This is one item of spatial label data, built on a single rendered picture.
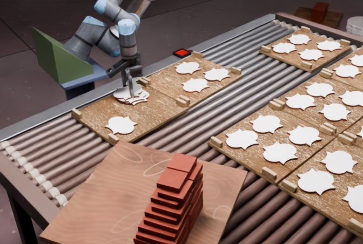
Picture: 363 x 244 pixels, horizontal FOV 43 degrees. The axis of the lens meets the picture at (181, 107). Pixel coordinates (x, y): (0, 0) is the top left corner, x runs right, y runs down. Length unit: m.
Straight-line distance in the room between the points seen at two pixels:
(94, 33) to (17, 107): 1.73
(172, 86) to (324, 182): 0.91
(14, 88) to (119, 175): 2.89
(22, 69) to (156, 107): 2.73
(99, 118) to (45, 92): 2.19
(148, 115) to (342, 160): 0.84
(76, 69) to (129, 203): 1.19
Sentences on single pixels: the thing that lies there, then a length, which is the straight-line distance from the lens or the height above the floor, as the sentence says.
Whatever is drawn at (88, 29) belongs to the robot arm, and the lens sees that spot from 2.53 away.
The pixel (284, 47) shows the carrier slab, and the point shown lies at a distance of 2.70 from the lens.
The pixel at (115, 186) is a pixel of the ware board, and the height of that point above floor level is 1.04.
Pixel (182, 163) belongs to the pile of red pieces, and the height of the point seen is 1.24.
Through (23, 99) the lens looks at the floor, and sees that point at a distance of 4.21.
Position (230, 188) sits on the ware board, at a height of 1.04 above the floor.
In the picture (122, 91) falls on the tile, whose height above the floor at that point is 0.97.
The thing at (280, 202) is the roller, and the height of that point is 0.91.
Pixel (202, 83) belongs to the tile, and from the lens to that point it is 2.28.
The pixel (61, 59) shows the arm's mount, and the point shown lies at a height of 1.01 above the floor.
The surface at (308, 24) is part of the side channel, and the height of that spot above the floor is 0.95.
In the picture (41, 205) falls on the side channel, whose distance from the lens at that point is 1.69.
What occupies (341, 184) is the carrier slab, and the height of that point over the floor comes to 0.94.
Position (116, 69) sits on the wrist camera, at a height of 1.11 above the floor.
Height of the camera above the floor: 2.09
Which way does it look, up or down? 33 degrees down
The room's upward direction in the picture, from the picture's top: 1 degrees counter-clockwise
